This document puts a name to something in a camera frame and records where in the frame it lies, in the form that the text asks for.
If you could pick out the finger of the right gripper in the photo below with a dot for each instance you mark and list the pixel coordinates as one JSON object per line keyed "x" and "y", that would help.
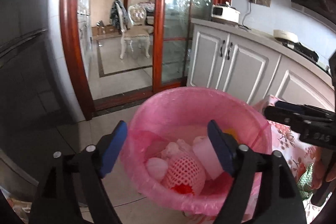
{"x": 288, "y": 105}
{"x": 291, "y": 117}

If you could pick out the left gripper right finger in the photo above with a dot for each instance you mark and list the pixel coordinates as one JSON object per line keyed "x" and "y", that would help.
{"x": 240, "y": 162}

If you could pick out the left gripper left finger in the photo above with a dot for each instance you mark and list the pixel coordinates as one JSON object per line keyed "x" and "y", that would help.
{"x": 92, "y": 164}

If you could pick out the large yellow sponge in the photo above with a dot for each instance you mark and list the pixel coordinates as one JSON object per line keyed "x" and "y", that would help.
{"x": 233, "y": 133}

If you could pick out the white tissue pack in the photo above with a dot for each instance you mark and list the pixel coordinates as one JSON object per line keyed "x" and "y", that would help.
{"x": 206, "y": 154}

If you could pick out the white paper towel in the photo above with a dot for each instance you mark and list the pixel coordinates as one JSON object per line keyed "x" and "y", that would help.
{"x": 157, "y": 168}

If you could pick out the green patterned cloth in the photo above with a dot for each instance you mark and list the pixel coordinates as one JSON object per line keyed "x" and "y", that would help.
{"x": 304, "y": 183}

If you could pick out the white kitchen cabinets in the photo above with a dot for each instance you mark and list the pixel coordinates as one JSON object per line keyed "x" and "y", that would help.
{"x": 250, "y": 67}

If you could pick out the pink lined trash bin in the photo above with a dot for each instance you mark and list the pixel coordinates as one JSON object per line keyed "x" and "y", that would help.
{"x": 184, "y": 113}

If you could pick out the black gas stove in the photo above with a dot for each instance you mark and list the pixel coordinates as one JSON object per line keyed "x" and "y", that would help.
{"x": 312, "y": 56}

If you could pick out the white pan on stove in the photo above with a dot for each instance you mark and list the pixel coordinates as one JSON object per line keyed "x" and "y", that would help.
{"x": 285, "y": 36}

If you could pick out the dark refrigerator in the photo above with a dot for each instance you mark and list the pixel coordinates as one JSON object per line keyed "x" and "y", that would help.
{"x": 37, "y": 114}

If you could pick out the white rice cooker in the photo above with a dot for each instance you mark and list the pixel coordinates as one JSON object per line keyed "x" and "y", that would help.
{"x": 225, "y": 13}

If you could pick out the white ornate chair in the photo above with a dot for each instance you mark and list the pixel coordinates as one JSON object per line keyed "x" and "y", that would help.
{"x": 135, "y": 29}

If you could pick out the red framed glass door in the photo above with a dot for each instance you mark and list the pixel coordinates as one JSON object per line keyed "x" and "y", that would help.
{"x": 173, "y": 34}

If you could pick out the wall power outlet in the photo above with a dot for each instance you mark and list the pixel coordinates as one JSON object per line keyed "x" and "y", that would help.
{"x": 265, "y": 3}

